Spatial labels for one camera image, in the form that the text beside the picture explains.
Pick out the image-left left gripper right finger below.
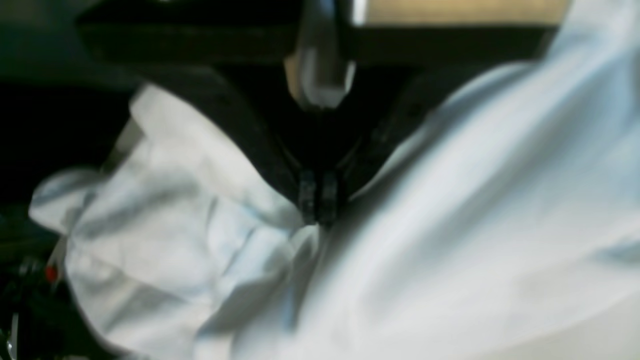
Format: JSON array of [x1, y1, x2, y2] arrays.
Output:
[[320, 0, 561, 224]]

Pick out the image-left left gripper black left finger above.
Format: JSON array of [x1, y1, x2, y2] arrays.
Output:
[[75, 0, 318, 224]]

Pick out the white t-shirt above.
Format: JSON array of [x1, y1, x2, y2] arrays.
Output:
[[29, 0, 640, 360]]

